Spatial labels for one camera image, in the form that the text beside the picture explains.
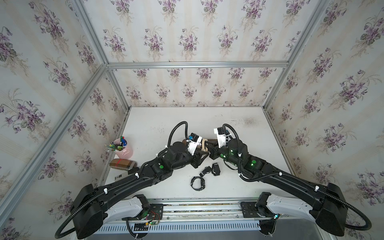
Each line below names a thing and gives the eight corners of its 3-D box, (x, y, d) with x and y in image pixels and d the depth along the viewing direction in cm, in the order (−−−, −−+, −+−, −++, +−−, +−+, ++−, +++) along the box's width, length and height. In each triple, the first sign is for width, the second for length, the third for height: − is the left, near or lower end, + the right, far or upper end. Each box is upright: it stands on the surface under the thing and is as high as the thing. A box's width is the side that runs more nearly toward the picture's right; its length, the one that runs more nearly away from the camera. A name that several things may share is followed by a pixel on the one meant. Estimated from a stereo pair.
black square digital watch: (214, 177, 86) (215, 173, 81) (210, 169, 89) (211, 164, 84) (219, 174, 87) (221, 170, 82) (215, 167, 90) (217, 162, 85)
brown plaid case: (110, 169, 90) (107, 165, 86) (115, 159, 94) (112, 156, 90) (133, 172, 88) (131, 169, 85) (137, 163, 92) (135, 160, 89)
